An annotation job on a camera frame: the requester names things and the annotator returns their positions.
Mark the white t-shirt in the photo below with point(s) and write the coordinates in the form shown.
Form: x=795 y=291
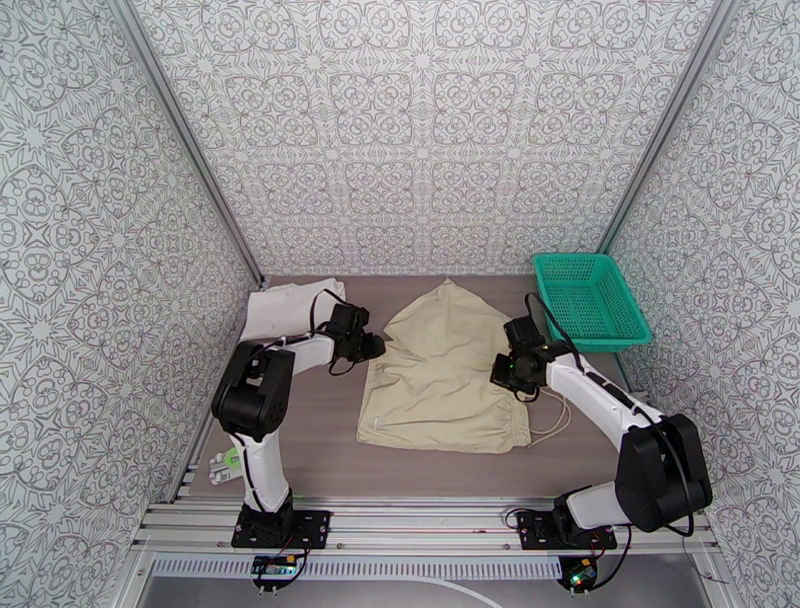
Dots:
x=275 y=309

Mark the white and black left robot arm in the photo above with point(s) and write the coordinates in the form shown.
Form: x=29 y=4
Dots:
x=256 y=387

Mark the green plastic mesh basket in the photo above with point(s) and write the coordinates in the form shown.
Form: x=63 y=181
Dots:
x=594 y=300

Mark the small circuit board, round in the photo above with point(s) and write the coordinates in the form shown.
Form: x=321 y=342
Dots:
x=578 y=578

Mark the small circuit board, long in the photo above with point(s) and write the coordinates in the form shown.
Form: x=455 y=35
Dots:
x=273 y=569

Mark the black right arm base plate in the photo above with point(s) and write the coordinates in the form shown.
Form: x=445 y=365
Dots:
x=534 y=531

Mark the aluminium rail frame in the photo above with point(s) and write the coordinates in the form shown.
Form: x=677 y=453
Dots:
x=425 y=519

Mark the aluminium table edge rail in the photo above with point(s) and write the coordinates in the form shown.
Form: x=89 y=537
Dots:
x=206 y=431

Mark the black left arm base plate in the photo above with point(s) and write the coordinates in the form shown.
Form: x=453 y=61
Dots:
x=315 y=528

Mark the aluminium corner post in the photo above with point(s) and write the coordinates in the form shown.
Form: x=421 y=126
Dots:
x=187 y=134
x=665 y=125

